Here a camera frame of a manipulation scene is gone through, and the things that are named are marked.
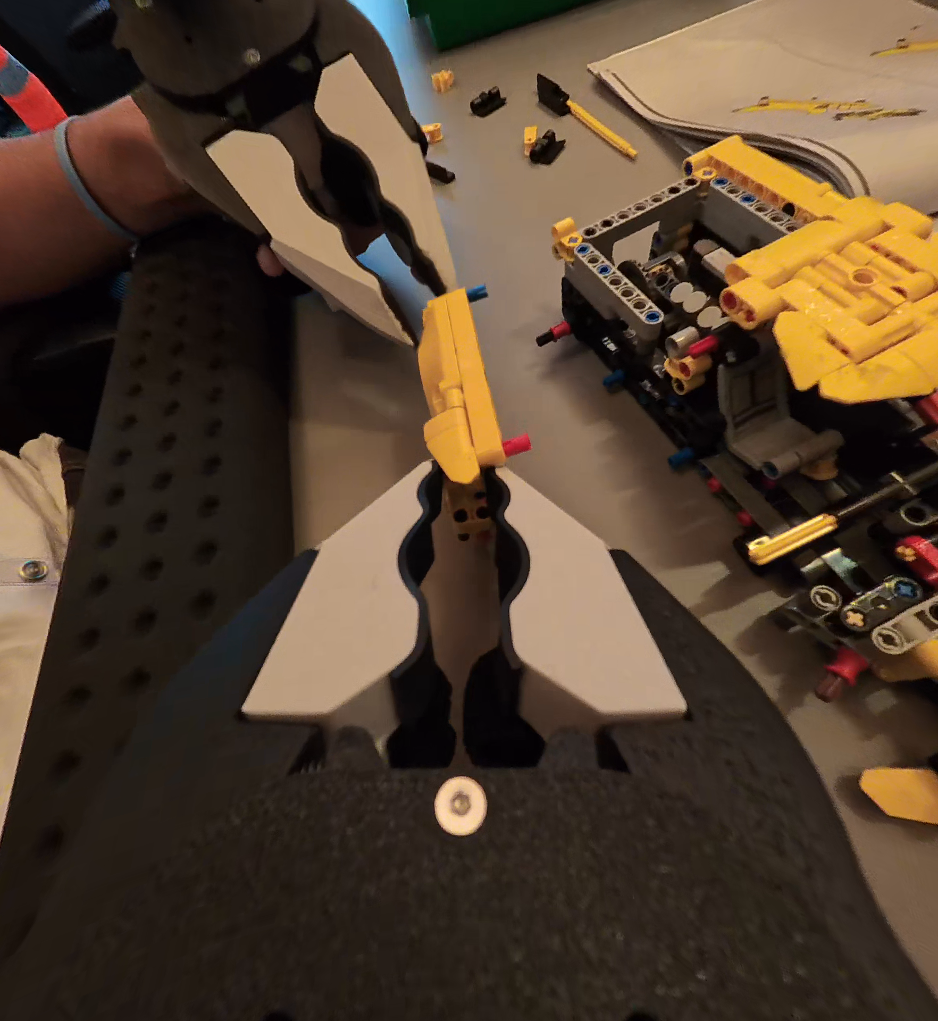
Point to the yellow toy car model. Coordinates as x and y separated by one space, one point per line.
852 295

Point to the yellow beam assembly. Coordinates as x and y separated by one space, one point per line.
453 375

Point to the orange traffic cone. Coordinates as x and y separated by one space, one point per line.
14 76

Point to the yellow bracket piece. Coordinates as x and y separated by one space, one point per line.
433 132

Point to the black-tipped yellow tool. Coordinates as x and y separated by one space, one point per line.
596 124

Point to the small black connector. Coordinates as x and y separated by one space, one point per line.
487 101

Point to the yellow black connector piece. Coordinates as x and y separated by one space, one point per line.
547 147

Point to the grey desk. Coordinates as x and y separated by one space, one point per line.
596 518

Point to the pale blue wristband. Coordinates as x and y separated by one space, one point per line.
86 183

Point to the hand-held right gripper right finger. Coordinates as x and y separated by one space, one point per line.
589 630

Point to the open instruction booklet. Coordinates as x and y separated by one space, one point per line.
756 56

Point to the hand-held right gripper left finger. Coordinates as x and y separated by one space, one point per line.
333 630

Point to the person's left forearm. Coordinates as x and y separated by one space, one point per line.
14 215

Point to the person's left hand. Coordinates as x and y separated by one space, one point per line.
142 175

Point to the green storage bin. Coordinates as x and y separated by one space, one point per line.
501 20

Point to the small yellow connector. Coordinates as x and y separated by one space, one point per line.
443 80

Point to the black pin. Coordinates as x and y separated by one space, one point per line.
439 172

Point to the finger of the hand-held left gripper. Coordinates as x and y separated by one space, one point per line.
277 207
373 120

